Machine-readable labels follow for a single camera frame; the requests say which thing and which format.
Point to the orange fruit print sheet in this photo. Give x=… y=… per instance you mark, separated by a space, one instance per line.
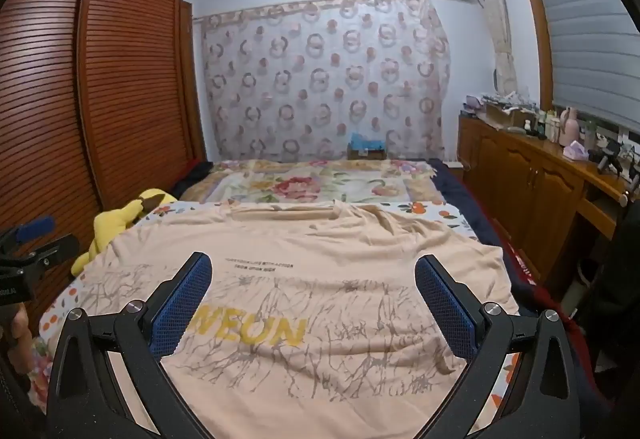
x=430 y=210

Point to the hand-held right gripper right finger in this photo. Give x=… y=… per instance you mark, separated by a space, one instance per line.
x=445 y=309

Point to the cream lace curtain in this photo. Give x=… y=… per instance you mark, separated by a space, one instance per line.
x=500 y=34

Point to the wooden louvred wardrobe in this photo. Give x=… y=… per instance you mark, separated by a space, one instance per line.
x=125 y=69

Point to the wooden window frame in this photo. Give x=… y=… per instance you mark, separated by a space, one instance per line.
x=532 y=9

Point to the yellow plush toy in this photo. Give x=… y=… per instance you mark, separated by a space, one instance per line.
x=115 y=224

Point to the white bin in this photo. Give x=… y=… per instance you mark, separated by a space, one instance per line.
x=587 y=276

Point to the cardboard box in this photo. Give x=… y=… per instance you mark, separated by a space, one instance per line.
x=507 y=116

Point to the navy quilt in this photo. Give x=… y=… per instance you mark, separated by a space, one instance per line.
x=462 y=191

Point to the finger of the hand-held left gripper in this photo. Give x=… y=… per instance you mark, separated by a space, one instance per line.
x=32 y=227
x=50 y=251

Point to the grey window blind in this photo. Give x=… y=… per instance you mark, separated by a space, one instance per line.
x=585 y=44

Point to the beige printed t-shirt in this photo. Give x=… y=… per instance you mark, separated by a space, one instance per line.
x=320 y=259

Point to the floral blanket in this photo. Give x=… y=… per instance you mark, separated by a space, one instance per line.
x=300 y=186

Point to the small black tripod camera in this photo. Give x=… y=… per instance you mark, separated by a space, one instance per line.
x=607 y=154

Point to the purple tissue pack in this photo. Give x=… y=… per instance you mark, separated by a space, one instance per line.
x=575 y=150

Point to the person's left hand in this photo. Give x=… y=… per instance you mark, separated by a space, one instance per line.
x=17 y=339

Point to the pink bottle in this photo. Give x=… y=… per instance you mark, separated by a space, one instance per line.
x=570 y=129

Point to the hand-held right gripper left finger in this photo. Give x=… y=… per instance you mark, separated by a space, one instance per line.
x=181 y=304

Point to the red bed cover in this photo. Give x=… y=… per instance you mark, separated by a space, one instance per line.
x=525 y=269

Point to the small brown wooden box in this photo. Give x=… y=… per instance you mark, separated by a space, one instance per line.
x=366 y=155

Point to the wooden sideboard cabinet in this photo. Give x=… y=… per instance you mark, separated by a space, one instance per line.
x=520 y=179

